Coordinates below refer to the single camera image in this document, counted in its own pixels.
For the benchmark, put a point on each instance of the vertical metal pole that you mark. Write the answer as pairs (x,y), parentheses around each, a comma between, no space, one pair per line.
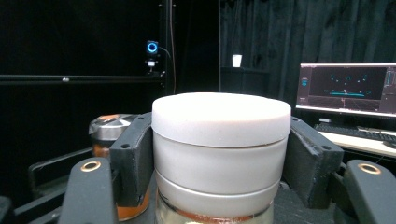
(170,18)

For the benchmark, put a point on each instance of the white paper cup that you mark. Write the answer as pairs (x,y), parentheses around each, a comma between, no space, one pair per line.
(237,61)

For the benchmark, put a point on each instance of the black computer mouse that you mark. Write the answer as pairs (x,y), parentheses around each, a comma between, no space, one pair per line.
(389,144)

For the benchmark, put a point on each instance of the black horizontal bar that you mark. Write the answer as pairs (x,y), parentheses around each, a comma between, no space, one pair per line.
(77,79)

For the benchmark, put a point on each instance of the white desk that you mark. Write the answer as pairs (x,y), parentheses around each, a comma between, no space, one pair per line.
(358,144)

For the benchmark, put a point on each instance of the dark curtain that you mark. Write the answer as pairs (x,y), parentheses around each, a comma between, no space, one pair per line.
(295,31)

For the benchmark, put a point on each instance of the glass jar with white lid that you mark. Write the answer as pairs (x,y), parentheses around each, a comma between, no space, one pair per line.
(218,155)

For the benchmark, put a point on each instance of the dark cabinet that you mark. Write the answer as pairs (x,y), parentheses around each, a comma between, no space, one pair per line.
(243,81)

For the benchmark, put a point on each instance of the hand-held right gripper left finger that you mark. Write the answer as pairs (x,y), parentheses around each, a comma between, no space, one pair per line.
(130,161)

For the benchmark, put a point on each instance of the black two-tier shelf rack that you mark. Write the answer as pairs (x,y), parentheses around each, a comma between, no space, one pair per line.
(43,171)

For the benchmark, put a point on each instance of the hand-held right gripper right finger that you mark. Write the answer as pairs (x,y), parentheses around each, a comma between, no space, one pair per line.
(311,161)

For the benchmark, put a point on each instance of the computer monitor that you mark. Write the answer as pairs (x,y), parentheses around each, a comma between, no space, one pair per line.
(345,90)

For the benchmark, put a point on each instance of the black keyboard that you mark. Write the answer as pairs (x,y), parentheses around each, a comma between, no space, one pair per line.
(351,131)

